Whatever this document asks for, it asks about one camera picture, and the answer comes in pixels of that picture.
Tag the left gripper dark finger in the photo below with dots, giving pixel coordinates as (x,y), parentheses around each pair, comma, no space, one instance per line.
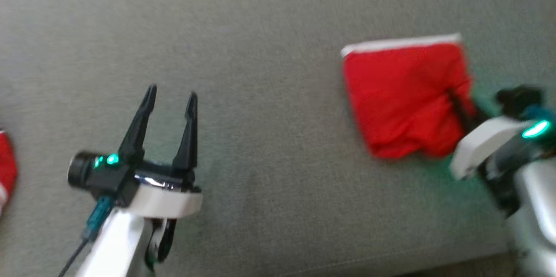
(137,133)
(189,138)

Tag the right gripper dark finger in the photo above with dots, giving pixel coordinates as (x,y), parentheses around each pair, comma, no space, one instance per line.
(467,116)

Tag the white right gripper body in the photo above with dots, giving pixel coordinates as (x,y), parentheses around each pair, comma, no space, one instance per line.
(482,146)

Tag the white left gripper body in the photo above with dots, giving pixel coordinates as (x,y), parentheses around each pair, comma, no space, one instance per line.
(165,201)

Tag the red shorts with white trim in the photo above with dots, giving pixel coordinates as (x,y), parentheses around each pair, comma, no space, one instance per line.
(399,99)

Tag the red shirt with white sleeves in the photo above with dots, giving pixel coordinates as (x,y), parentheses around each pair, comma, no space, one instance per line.
(6,168)

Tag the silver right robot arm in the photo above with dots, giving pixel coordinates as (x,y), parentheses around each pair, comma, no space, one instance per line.
(532,199)

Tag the grey sofa seat cushion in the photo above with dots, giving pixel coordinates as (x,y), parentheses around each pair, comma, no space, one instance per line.
(269,94)

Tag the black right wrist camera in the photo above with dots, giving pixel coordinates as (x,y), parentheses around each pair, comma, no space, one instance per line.
(521,99)

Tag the blue left camera connector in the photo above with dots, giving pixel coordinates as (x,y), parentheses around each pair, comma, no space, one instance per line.
(97,218)

